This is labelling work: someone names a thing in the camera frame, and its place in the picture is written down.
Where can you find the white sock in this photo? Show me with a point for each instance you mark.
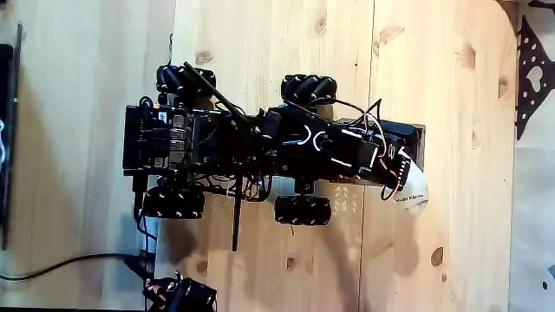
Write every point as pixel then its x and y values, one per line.
pixel 414 190

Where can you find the black mecanum wheel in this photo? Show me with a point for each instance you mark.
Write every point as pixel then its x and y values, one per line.
pixel 173 203
pixel 308 89
pixel 182 82
pixel 302 210

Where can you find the black monitor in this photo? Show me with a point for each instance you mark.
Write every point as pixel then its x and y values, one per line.
pixel 6 143

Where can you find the blue and black camera box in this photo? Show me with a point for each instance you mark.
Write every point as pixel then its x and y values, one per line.
pixel 401 132

